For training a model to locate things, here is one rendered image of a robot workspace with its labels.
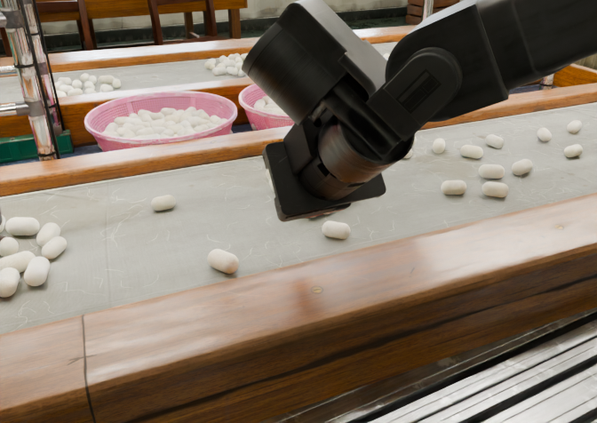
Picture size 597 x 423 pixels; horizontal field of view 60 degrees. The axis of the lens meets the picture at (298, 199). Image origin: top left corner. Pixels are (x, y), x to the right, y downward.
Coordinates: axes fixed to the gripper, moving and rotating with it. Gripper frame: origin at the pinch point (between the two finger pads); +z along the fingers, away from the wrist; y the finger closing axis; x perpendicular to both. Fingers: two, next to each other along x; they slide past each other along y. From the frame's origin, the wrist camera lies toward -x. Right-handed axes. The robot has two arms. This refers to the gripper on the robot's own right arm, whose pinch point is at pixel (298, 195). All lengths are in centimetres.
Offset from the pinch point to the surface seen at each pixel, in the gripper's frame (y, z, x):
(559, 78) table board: -101, 51, -27
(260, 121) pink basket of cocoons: -10.3, 36.7, -22.1
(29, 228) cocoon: 27.6, 16.4, -5.6
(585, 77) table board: -101, 44, -23
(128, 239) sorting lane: 17.1, 13.8, -1.5
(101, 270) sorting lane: 20.5, 9.8, 1.9
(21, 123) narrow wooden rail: 31, 52, -34
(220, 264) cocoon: 8.7, 4.4, 4.8
